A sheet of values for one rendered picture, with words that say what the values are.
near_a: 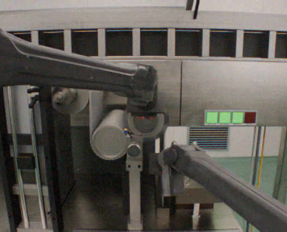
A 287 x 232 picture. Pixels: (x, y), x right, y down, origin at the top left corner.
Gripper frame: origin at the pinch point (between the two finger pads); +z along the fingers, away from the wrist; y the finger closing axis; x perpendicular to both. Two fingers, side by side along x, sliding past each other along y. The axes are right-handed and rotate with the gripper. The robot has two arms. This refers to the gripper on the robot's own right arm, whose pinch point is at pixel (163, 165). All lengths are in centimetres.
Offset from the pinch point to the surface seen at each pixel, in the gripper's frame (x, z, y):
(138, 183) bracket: -6.1, -4.6, -8.5
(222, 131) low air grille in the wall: 74, 258, 104
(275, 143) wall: 58, 269, 188
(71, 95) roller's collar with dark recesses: 18.3, -19.2, -28.3
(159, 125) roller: 11.7, -10.4, -1.7
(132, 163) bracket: -0.4, -10.4, -10.1
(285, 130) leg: 23, 42, 71
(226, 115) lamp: 24.5, 20.0, 30.6
